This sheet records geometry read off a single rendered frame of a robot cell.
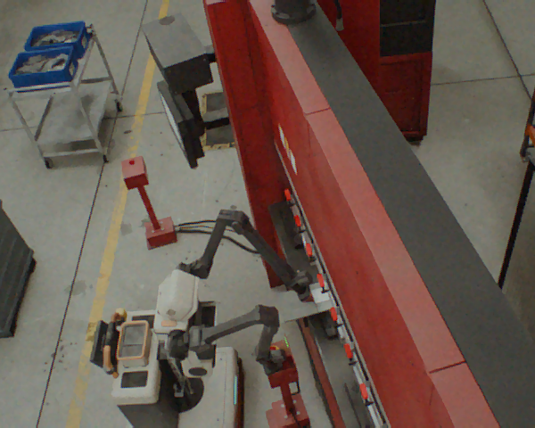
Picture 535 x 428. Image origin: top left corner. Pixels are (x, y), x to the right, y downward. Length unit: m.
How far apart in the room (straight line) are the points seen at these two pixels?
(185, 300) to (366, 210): 1.31
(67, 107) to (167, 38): 2.85
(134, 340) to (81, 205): 2.39
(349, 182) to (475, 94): 4.24
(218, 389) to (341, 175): 2.20
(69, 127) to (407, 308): 4.69
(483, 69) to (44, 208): 4.36
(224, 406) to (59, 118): 3.39
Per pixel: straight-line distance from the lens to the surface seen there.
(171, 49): 3.40
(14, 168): 6.33
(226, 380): 3.89
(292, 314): 3.20
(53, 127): 6.02
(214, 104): 6.17
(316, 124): 2.16
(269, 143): 3.52
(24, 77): 5.57
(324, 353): 3.21
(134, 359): 3.38
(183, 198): 5.30
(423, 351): 1.59
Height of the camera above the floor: 3.69
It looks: 48 degrees down
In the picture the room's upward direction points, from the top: 11 degrees counter-clockwise
